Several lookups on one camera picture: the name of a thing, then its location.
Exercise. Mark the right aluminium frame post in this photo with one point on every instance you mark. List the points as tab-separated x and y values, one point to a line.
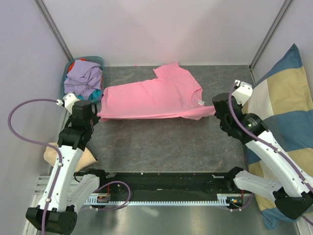
270	33

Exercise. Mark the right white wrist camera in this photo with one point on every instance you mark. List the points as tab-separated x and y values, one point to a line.
242	92

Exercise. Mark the orange t shirt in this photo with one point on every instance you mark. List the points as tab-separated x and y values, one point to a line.
72	64

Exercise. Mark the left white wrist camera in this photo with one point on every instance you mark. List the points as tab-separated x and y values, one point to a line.
68	101

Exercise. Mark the light blue cable duct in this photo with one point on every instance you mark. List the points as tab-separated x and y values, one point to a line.
221	200

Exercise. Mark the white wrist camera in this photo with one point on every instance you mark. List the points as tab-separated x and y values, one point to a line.
68	101
242	92

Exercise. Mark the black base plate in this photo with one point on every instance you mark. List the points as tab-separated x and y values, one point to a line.
168	186

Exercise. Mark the left aluminium frame post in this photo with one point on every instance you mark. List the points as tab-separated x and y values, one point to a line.
53	27

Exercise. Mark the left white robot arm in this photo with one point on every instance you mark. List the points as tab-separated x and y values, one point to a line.
56	211

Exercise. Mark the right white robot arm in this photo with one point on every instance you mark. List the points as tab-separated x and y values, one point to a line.
292	191

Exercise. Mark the pink t shirt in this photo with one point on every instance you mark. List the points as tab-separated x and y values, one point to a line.
173	93

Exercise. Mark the teal t shirt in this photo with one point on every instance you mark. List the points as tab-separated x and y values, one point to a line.
95	95

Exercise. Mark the aluminium frame post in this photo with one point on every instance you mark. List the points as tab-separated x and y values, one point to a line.
53	27
270	33

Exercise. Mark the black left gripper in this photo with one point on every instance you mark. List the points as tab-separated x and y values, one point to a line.
95	118

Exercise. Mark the blue cream checked pillow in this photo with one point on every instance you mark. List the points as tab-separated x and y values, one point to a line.
282	99

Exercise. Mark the beige cloth bag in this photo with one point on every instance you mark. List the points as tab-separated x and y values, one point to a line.
84	156

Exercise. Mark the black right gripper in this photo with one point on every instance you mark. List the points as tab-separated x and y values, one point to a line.
217	115

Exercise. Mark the teal plastic laundry basket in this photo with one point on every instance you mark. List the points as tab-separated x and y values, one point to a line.
95	59

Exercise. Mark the lilac t shirt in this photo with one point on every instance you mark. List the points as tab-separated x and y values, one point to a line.
83	79

